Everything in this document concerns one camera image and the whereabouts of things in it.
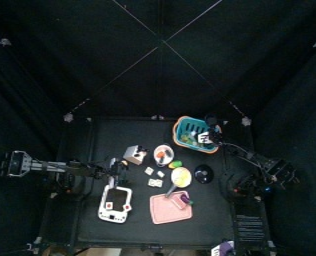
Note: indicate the black round lid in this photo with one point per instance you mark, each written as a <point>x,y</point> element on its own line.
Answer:
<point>203,174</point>

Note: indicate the white toy pot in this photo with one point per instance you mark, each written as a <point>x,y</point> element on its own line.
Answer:
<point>167,159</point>

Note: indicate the pink plastic cutting board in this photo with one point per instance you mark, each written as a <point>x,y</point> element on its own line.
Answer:
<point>167,213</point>

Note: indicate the white paper tag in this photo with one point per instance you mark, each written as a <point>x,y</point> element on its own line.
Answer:
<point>203,137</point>
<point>111,181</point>

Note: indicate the orange toy food piece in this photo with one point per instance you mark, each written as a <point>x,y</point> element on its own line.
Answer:
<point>159,154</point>

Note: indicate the white double block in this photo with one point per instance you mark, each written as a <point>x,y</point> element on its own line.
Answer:
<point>155,182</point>

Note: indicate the beige toy toaster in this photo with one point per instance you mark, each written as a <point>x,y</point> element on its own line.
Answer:
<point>133,155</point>

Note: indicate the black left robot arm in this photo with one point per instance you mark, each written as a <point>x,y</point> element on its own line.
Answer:
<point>44,165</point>

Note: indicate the small white cube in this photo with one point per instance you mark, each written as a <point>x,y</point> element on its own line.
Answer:
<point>149,171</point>
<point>161,174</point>

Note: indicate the yellow green toy fruit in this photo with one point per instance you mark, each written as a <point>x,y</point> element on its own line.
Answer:
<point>175,164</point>

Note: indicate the black label with white text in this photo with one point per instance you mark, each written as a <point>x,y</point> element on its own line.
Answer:
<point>249,228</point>

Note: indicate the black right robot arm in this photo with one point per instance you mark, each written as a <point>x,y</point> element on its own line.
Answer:
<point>274,168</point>

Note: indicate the white toy stove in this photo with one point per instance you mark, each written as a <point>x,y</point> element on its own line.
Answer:
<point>107,213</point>

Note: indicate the small green toy vegetable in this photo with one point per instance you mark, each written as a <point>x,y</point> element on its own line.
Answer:
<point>187,139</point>

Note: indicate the purple and white object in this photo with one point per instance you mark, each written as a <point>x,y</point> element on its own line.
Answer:
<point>223,248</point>

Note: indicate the teal basket with orange rim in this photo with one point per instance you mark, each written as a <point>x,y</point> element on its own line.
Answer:
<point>185,128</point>

